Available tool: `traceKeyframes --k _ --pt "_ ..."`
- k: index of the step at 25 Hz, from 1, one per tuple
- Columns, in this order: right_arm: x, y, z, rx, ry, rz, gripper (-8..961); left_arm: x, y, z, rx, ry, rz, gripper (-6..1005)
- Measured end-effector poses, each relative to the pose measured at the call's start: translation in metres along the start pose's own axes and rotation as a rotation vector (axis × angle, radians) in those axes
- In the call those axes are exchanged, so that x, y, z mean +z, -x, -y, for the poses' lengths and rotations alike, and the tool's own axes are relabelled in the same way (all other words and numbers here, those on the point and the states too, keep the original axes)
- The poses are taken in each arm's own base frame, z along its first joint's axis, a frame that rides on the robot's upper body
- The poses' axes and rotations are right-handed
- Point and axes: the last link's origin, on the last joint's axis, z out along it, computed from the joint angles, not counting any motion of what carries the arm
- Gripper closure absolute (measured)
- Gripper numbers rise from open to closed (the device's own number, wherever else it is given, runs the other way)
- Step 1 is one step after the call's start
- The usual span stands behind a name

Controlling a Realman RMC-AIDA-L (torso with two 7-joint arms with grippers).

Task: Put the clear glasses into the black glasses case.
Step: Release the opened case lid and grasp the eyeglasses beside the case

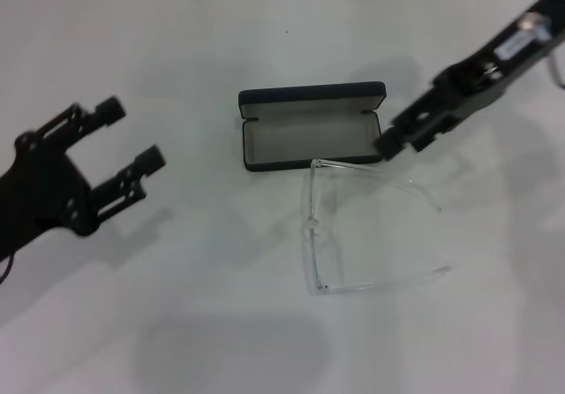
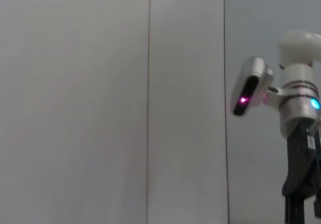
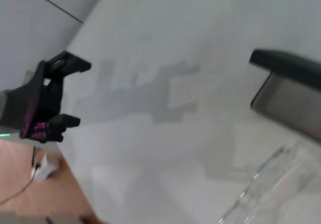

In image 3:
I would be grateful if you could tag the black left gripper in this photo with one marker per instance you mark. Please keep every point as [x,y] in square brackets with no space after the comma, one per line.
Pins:
[42,98]

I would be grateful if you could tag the black glasses case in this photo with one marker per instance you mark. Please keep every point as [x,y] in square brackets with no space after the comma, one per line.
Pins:
[288,98]

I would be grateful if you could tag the clear white glasses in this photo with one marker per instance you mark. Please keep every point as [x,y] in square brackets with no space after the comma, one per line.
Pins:
[288,196]

